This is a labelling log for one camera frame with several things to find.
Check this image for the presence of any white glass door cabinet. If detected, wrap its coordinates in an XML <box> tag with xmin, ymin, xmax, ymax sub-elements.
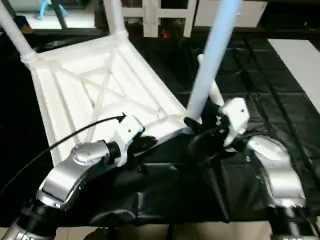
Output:
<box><xmin>102</xmin><ymin>0</ymin><xmax>198</xmax><ymax>39</ymax></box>

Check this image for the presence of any light blue plastic hanger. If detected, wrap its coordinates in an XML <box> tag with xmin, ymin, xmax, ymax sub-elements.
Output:
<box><xmin>39</xmin><ymin>0</ymin><xmax>70</xmax><ymax>21</ymax></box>

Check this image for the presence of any white plastic table top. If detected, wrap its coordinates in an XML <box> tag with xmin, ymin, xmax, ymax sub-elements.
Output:
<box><xmin>20</xmin><ymin>33</ymin><xmax>196</xmax><ymax>168</ymax></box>

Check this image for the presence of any black mat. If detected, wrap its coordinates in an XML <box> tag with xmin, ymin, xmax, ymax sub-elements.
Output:
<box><xmin>0</xmin><ymin>25</ymin><xmax>320</xmax><ymax>226</ymax></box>

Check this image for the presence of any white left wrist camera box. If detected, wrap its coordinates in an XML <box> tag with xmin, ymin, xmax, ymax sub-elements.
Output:
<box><xmin>109</xmin><ymin>114</ymin><xmax>146</xmax><ymax>167</ymax></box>

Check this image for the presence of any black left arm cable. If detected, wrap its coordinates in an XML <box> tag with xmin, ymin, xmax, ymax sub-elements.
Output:
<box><xmin>0</xmin><ymin>112</ymin><xmax>127</xmax><ymax>197</ymax></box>

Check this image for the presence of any white drawer unit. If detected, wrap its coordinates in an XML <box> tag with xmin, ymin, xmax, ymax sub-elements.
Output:
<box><xmin>194</xmin><ymin>0</ymin><xmax>268</xmax><ymax>28</ymax></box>

